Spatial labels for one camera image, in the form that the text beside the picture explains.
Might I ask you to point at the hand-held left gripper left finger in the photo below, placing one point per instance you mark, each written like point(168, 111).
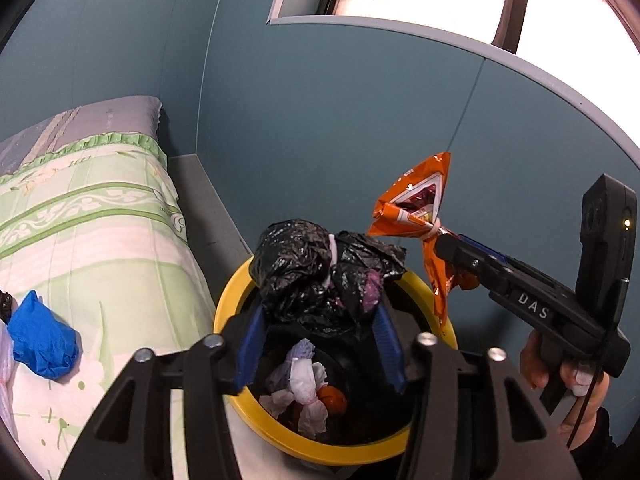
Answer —
point(250, 352)

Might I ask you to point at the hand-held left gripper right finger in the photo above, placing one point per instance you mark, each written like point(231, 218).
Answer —
point(389, 352)

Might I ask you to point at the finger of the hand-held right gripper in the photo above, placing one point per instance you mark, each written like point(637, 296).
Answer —
point(482, 247)
point(465, 262)

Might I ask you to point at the purple foam net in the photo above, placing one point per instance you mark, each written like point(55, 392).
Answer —
point(299, 351)

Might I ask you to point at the white tissue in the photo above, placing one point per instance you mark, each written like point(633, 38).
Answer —
point(307, 390)
point(277, 402)

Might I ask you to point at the orange wrapper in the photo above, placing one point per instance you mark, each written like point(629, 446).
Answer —
point(334, 400)

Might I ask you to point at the orange snack packet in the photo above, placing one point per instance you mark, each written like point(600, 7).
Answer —
point(425, 180)

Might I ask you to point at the black plastic bag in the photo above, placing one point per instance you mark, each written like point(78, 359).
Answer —
point(305, 270)

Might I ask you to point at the black bin with yellow rim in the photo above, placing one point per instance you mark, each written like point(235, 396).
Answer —
point(300, 452)

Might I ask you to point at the person's right forearm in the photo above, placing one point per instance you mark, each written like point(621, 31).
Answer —
point(600, 445)

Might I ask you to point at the person's right hand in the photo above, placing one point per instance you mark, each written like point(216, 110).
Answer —
point(587, 400)

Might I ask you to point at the green floral blanket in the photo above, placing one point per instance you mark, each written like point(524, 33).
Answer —
point(100, 240)

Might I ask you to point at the blue crumpled cloth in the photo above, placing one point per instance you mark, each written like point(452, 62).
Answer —
point(42, 335)

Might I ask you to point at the grey window sill trim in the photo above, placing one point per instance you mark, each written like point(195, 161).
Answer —
point(400, 30)

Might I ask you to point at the white plastic bag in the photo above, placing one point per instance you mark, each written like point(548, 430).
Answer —
point(5, 380)

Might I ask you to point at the mattress with striped sheet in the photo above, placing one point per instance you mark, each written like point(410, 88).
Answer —
point(100, 115)

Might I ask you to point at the grey bed frame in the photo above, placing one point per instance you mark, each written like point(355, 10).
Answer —
point(210, 210)

